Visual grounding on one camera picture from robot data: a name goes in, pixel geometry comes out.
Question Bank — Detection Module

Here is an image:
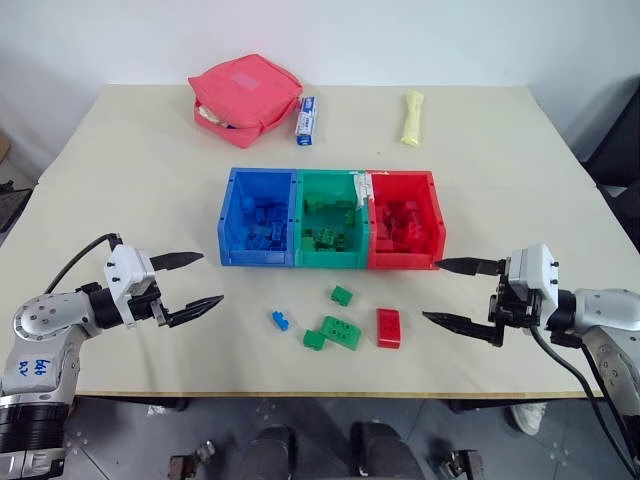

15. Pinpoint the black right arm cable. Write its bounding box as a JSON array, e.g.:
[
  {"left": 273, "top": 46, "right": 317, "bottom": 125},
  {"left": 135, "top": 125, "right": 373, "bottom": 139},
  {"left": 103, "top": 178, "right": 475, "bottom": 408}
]
[{"left": 528, "top": 325, "right": 640, "bottom": 469}]

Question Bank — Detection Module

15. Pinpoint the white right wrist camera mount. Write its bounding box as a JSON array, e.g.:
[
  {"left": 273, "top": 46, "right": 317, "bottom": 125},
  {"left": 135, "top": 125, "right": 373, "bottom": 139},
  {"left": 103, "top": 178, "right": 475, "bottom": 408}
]
[{"left": 505, "top": 242, "right": 561, "bottom": 305}]

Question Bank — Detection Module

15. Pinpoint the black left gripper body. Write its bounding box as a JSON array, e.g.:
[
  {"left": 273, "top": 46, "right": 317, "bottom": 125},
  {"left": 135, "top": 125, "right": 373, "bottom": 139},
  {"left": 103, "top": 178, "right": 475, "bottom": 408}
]
[{"left": 125, "top": 283, "right": 172, "bottom": 329}]

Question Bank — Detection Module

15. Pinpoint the large green building brick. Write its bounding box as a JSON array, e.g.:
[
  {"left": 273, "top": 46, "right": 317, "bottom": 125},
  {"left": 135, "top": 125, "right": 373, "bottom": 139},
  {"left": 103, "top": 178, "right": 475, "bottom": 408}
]
[{"left": 319, "top": 314, "right": 364, "bottom": 352}]

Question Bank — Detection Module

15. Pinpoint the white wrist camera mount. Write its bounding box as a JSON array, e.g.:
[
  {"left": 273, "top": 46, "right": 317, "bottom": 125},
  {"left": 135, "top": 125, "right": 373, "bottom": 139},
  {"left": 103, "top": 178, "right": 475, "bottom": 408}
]
[
  {"left": 103, "top": 244, "right": 157, "bottom": 330},
  {"left": 505, "top": 242, "right": 561, "bottom": 305}
]

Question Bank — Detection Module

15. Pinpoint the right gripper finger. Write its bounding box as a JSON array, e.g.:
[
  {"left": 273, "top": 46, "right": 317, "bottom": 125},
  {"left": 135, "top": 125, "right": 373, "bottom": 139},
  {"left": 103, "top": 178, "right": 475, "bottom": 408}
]
[
  {"left": 433, "top": 256, "right": 510, "bottom": 278},
  {"left": 421, "top": 310, "right": 504, "bottom": 349}
]

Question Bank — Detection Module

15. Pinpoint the white tape strip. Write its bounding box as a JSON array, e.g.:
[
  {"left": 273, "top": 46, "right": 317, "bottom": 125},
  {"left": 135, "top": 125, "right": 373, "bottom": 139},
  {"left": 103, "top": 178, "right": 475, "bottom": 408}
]
[{"left": 351, "top": 171, "right": 375, "bottom": 210}]

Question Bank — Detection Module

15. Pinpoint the red fabric zip pouch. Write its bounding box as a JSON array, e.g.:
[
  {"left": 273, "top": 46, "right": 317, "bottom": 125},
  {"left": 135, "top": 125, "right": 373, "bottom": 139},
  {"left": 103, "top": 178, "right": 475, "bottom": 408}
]
[{"left": 187, "top": 53, "right": 305, "bottom": 150}]

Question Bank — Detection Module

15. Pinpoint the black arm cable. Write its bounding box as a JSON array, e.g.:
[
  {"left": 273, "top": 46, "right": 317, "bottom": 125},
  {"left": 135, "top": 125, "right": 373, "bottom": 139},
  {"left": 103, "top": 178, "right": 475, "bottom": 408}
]
[
  {"left": 528, "top": 325, "right": 640, "bottom": 469},
  {"left": 43, "top": 232, "right": 122, "bottom": 295}
]

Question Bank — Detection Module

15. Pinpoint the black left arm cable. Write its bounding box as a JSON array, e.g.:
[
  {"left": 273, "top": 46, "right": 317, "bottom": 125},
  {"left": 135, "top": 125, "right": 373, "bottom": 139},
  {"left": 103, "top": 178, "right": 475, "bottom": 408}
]
[{"left": 43, "top": 232, "right": 122, "bottom": 295}]

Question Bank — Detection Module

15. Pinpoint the green plastic bin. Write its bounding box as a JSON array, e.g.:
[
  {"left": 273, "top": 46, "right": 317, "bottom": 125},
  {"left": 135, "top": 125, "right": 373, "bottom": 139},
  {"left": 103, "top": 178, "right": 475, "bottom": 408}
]
[{"left": 293, "top": 168, "right": 374, "bottom": 269}]

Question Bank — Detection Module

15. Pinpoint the white shoe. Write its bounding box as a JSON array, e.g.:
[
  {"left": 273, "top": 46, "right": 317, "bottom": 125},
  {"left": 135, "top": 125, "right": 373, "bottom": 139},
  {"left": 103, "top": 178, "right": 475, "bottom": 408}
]
[{"left": 509, "top": 402, "right": 548, "bottom": 436}]

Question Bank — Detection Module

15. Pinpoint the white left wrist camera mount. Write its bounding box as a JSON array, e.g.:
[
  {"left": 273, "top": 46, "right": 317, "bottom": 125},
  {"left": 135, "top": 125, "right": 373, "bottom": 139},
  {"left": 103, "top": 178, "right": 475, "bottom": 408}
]
[{"left": 103, "top": 244, "right": 157, "bottom": 330}]

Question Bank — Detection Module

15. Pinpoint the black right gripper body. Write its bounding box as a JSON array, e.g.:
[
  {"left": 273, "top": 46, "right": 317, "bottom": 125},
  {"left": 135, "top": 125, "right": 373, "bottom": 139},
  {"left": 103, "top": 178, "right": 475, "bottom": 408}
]
[{"left": 488, "top": 272, "right": 545, "bottom": 331}]

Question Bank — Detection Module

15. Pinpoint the blue white carton box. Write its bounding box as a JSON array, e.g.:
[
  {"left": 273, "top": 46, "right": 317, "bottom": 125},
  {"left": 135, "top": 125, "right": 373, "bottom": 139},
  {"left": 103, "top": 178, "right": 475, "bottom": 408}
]
[{"left": 293, "top": 95, "right": 320, "bottom": 148}]

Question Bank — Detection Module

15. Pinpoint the dark rounded shape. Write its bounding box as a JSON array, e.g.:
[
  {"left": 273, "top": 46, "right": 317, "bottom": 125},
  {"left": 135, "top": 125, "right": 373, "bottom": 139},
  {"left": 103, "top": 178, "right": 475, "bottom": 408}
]
[
  {"left": 349, "top": 421, "right": 426, "bottom": 480},
  {"left": 233, "top": 423, "right": 297, "bottom": 480}
]

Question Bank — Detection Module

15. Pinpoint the metal stand foot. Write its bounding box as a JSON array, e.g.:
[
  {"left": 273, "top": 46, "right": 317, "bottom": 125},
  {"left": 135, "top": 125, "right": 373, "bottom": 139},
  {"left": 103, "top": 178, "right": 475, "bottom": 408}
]
[
  {"left": 168, "top": 438, "right": 217, "bottom": 480},
  {"left": 438, "top": 448, "right": 485, "bottom": 480}
]

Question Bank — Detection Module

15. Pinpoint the red plastic bin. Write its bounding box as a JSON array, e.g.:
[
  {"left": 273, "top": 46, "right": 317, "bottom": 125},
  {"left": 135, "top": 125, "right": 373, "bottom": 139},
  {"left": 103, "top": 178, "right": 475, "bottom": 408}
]
[{"left": 365, "top": 169, "right": 446, "bottom": 272}]

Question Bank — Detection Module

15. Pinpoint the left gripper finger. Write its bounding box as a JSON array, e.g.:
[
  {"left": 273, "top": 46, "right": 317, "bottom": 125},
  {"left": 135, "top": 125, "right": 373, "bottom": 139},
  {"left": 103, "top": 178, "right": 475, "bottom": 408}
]
[
  {"left": 149, "top": 251, "right": 205, "bottom": 272},
  {"left": 166, "top": 294, "right": 225, "bottom": 330}
]

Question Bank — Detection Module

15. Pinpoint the dark crate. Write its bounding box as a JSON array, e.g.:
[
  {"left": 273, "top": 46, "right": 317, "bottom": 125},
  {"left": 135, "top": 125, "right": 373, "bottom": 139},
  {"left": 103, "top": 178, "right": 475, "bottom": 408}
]
[{"left": 0, "top": 180, "right": 35, "bottom": 247}]

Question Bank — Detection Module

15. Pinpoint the blue plastic bin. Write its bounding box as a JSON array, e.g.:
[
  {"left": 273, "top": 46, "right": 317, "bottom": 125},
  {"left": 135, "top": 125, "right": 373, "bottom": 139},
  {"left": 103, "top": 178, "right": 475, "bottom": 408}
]
[{"left": 216, "top": 166, "right": 300, "bottom": 268}]

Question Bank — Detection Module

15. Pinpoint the yellow rolled cloth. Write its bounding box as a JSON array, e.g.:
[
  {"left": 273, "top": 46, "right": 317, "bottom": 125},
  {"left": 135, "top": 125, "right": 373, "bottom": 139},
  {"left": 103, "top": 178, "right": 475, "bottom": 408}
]
[{"left": 398, "top": 88, "right": 427, "bottom": 148}]

